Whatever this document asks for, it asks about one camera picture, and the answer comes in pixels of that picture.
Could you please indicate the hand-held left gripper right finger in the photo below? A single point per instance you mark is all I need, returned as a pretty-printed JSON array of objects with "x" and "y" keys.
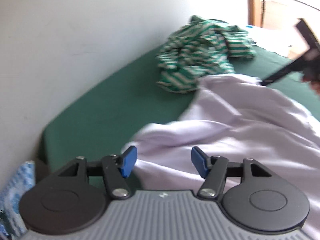
[{"x": 198, "y": 160}]

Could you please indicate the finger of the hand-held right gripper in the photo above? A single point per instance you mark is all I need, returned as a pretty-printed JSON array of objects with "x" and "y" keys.
[
  {"x": 307, "y": 35},
  {"x": 282, "y": 72}
]

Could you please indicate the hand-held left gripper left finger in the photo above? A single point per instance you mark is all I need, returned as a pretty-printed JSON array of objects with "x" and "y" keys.
[{"x": 128, "y": 161}]

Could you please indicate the light lavender garment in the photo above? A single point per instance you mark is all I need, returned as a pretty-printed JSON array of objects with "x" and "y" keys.
[{"x": 237, "y": 122}]

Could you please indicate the person's right hand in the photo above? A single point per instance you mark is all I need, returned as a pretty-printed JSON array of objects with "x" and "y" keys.
[{"x": 315, "y": 86}]

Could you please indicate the white side table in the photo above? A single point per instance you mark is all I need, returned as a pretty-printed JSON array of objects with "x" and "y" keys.
[{"x": 270, "y": 40}]

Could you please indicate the green white striped garment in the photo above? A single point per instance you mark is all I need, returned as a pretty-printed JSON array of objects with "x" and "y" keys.
[{"x": 197, "y": 52}]

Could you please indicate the blue patterned cloth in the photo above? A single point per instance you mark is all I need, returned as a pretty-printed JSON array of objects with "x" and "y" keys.
[{"x": 17, "y": 187}]

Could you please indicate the wooden door frame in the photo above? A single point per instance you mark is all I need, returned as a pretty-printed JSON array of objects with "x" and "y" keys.
[{"x": 252, "y": 2}]

